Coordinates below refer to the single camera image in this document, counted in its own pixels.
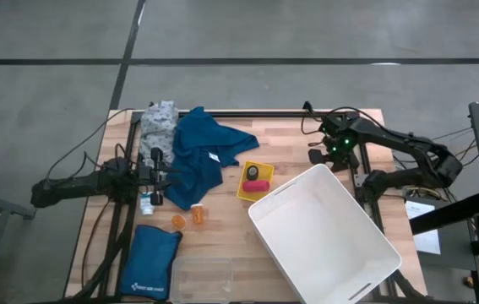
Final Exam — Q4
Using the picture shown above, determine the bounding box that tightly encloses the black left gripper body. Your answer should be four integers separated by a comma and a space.
137, 147, 166, 207

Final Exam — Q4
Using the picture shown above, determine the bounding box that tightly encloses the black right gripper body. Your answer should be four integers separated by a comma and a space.
322, 117, 355, 173

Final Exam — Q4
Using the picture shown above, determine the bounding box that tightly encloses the blue scrub shirt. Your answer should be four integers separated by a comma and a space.
163, 106, 261, 212

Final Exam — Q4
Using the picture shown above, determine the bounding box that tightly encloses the orange pill bottle white cap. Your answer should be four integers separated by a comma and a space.
190, 203, 206, 225

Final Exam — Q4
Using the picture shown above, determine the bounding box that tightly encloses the white patterned hospital gown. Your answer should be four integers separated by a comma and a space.
139, 100, 180, 168

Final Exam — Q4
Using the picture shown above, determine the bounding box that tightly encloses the red bandage roll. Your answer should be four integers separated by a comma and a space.
242, 179, 271, 194

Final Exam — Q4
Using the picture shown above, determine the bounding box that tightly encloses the small yellow plastic basket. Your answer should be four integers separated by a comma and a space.
236, 160, 275, 204

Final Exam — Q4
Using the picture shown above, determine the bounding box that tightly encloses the large white plastic basket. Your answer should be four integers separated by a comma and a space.
248, 163, 403, 304

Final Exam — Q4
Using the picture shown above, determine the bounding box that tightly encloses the white medicine bottle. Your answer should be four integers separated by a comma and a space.
139, 192, 156, 217

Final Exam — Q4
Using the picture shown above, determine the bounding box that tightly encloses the blue first aid pouch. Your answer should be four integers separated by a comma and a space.
117, 224, 184, 302

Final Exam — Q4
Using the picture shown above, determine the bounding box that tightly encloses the clear plastic container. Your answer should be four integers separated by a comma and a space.
169, 256, 235, 304

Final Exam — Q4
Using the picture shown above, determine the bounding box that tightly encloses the black stand beam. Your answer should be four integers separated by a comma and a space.
409, 190, 479, 236

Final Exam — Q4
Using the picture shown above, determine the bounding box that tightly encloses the white paper sheet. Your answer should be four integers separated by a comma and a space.
405, 200, 442, 256

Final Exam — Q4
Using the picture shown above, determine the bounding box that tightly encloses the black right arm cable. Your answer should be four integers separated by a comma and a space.
300, 100, 386, 147

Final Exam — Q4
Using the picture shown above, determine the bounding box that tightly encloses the long black left arm cable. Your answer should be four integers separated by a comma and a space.
45, 107, 135, 182

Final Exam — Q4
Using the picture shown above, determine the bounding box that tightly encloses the brown cable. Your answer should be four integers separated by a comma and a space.
79, 198, 112, 289

